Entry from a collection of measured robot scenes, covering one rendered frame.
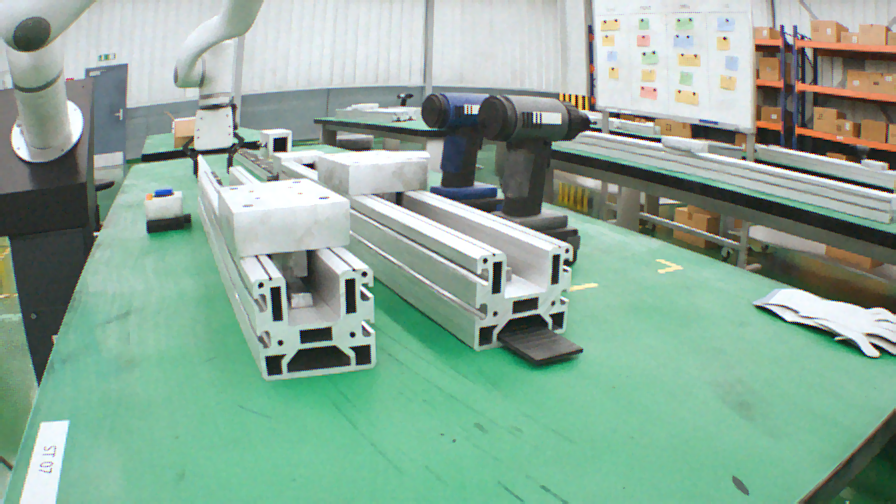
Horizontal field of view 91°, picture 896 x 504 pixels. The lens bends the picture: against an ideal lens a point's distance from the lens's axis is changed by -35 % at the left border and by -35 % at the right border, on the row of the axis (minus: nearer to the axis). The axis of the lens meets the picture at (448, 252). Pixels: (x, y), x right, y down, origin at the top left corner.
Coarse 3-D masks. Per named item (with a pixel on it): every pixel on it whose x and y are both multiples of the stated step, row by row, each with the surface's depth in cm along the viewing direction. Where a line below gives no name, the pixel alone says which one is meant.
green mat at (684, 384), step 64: (128, 192) 146; (192, 192) 141; (128, 256) 81; (192, 256) 83; (640, 256) 88; (704, 256) 89; (64, 320) 54; (128, 320) 56; (192, 320) 58; (384, 320) 62; (576, 320) 63; (640, 320) 62; (704, 320) 61; (768, 320) 60; (64, 384) 40; (128, 384) 43; (192, 384) 44; (256, 384) 46; (320, 384) 47; (384, 384) 48; (448, 384) 49; (512, 384) 49; (576, 384) 48; (640, 384) 47; (704, 384) 46; (768, 384) 45; (832, 384) 43; (64, 448) 32; (128, 448) 34; (192, 448) 35; (256, 448) 37; (320, 448) 38; (384, 448) 38; (448, 448) 39; (512, 448) 39; (576, 448) 38; (640, 448) 37; (704, 448) 36; (768, 448) 35; (832, 448) 33
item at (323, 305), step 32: (224, 256) 65; (256, 256) 51; (320, 256) 53; (352, 256) 52; (256, 288) 45; (288, 288) 52; (320, 288) 54; (352, 288) 50; (256, 320) 45; (288, 320) 48; (320, 320) 49; (352, 320) 49; (256, 352) 48; (288, 352) 47; (320, 352) 52; (352, 352) 50
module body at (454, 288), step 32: (416, 192) 83; (352, 224) 81; (384, 224) 74; (416, 224) 64; (448, 224) 73; (480, 224) 67; (512, 224) 65; (384, 256) 73; (416, 256) 64; (448, 256) 58; (480, 256) 53; (512, 256) 62; (544, 256) 57; (416, 288) 65; (448, 288) 58; (480, 288) 54; (512, 288) 58; (544, 288) 58; (448, 320) 59; (480, 320) 55; (544, 320) 59
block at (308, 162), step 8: (296, 152) 130; (304, 152) 130; (312, 152) 129; (320, 152) 128; (280, 160) 123; (288, 160) 123; (296, 160) 124; (304, 160) 124; (312, 160) 125; (280, 168) 123; (312, 168) 127; (272, 176) 125; (280, 176) 123
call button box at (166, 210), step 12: (180, 192) 103; (156, 204) 96; (168, 204) 98; (180, 204) 99; (156, 216) 97; (168, 216) 98; (180, 216) 99; (156, 228) 97; (168, 228) 99; (180, 228) 100
